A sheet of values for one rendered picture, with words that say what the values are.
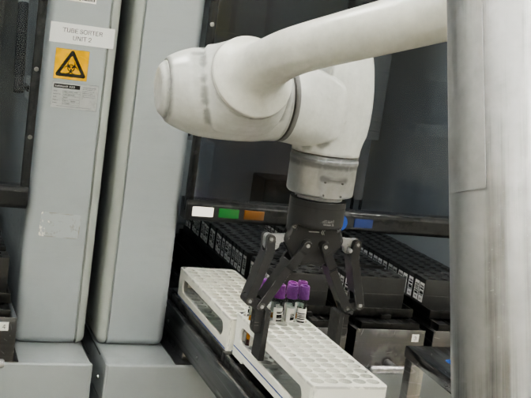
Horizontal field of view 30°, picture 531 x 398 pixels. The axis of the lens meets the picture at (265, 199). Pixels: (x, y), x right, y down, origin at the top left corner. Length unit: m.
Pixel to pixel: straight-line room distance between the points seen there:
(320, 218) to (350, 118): 0.14
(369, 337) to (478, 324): 1.07
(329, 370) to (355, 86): 0.36
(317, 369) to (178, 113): 0.36
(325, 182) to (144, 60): 0.46
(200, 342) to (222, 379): 0.12
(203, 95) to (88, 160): 0.48
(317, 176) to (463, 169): 0.58
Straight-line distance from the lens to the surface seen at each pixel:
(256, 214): 1.67
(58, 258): 1.64
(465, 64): 0.71
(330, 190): 1.27
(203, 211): 1.64
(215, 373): 1.47
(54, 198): 1.62
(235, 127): 1.18
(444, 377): 1.52
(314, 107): 1.23
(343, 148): 1.26
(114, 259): 1.65
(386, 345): 1.76
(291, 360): 1.27
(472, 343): 0.69
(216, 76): 1.15
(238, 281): 1.69
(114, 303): 1.68
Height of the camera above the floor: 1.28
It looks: 9 degrees down
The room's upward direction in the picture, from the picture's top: 8 degrees clockwise
